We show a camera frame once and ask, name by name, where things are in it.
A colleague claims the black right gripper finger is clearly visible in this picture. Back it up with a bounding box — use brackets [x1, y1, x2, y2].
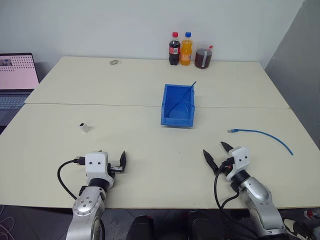
[202, 149, 219, 175]
[220, 141, 235, 153]

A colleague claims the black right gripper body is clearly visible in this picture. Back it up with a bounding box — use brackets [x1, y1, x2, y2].
[218, 157, 236, 176]

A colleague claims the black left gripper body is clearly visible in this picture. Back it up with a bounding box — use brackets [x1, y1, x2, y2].
[107, 161, 126, 176]

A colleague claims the blue plastic bin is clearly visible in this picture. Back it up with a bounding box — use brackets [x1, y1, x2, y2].
[159, 83, 196, 129]

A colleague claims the dark rounded shape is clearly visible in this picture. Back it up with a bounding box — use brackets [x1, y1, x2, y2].
[124, 214, 155, 240]
[186, 210, 219, 240]

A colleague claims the clear jar brown liquid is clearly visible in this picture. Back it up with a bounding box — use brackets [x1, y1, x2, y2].
[194, 40, 214, 70]

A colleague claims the black white shoe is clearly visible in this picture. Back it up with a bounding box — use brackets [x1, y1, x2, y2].
[281, 216, 312, 240]

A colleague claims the red white object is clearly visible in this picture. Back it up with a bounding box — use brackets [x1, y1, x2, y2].
[303, 207, 320, 221]

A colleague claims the grey partition panel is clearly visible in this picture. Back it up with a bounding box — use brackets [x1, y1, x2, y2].
[264, 0, 320, 152]

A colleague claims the orange soda bottle blue cap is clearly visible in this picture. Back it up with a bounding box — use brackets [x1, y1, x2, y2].
[179, 31, 194, 67]

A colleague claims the cola bottle red cap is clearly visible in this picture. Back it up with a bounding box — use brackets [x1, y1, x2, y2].
[168, 31, 182, 67]

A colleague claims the open grey laptop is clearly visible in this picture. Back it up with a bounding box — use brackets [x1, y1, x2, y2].
[0, 52, 41, 127]

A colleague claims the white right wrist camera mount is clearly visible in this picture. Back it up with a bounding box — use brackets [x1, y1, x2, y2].
[225, 146, 251, 181]

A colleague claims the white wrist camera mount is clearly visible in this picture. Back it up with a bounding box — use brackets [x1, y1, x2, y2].
[84, 151, 116, 186]
[225, 146, 251, 181]

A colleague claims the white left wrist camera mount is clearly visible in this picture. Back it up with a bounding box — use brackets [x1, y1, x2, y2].
[84, 151, 116, 186]

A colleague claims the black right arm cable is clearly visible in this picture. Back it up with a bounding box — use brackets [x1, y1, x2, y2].
[213, 161, 251, 227]

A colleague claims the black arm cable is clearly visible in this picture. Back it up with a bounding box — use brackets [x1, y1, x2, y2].
[57, 156, 86, 201]
[213, 161, 251, 227]

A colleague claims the blue Ethernet cable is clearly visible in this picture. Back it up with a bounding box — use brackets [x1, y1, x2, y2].
[226, 127, 294, 157]

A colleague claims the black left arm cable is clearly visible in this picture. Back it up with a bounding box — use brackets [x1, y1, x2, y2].
[57, 156, 86, 201]

